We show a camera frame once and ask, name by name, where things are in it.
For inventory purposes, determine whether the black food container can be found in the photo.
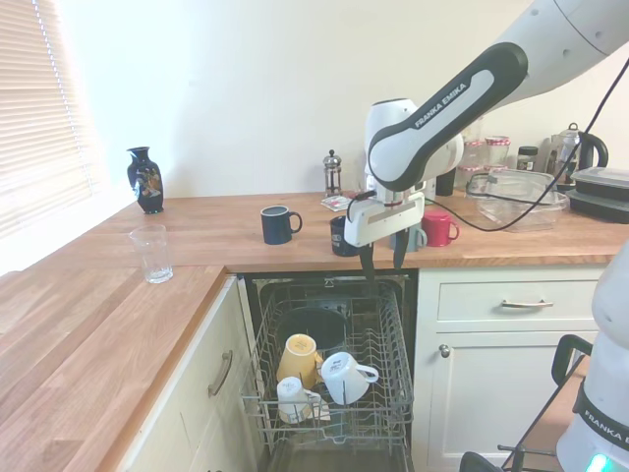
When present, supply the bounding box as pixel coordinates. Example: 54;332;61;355
569;166;629;201
564;189;629;215

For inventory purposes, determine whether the small white cup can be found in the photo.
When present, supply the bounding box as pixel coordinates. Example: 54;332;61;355
276;376;323;424

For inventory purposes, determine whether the grey mug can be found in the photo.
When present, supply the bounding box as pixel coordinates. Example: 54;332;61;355
390;224;429;253

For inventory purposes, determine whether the grey wire dishwasher rack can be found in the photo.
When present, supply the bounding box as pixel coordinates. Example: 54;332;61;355
238;279;414;446

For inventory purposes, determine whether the glass jar gingham lid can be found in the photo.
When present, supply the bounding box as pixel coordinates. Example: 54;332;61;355
485;136;511;168
463;140;486;171

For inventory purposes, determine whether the red mug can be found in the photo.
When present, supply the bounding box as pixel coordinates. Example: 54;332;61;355
421;209;462;248

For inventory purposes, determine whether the black cable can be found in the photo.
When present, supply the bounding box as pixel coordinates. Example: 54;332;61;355
346;61;629;232

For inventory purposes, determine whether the black enamel mug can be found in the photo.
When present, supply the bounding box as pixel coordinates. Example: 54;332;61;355
329;214;363;257

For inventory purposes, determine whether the clear plastic food container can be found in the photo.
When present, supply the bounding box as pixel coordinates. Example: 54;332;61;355
464;169;571;233

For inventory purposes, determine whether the yellow mug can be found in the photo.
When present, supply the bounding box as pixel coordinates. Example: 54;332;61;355
276;333;324;389

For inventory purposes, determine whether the white cabinet drawer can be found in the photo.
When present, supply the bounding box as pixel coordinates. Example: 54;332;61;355
435;279;600;324
146;280;255;472

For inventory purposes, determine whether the built-in dishwasher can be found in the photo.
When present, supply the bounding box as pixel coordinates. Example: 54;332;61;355
244;272;420;472

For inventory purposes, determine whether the steel kettle black handle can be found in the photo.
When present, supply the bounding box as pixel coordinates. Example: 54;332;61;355
548;122;609;187

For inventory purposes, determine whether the metal bar drawer handle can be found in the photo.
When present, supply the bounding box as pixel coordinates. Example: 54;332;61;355
205;349;235;398
500;298;554;311

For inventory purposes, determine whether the red white sachet packet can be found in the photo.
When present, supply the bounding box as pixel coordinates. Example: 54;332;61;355
321;194;354;212

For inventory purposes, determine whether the dark jar black lid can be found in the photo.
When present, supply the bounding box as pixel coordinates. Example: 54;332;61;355
516;146;540;171

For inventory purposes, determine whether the black painted vase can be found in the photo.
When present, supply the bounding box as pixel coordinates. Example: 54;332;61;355
126;146;165;215

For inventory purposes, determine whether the white cabinet door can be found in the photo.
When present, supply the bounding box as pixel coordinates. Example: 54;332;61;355
434;329;599;458

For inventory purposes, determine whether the navy blue mug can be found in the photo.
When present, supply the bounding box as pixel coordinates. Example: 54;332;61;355
259;205;304;246

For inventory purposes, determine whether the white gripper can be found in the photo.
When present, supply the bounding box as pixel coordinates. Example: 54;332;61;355
342;190;427;285

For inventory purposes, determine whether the cream venetian blind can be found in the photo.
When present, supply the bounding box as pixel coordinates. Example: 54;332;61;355
0;0;107;240

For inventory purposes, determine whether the glass French press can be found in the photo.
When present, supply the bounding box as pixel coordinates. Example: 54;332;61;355
322;148;344;198

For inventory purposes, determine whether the clear lid with black clips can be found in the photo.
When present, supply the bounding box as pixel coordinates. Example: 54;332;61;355
465;168;559;201

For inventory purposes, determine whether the clear drinking glass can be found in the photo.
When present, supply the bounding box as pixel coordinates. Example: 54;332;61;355
128;224;174;285

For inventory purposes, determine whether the black clamp stand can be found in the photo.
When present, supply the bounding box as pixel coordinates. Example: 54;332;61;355
459;333;596;472

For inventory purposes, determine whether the large white mug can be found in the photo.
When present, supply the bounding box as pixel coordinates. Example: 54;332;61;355
320;351;380;405

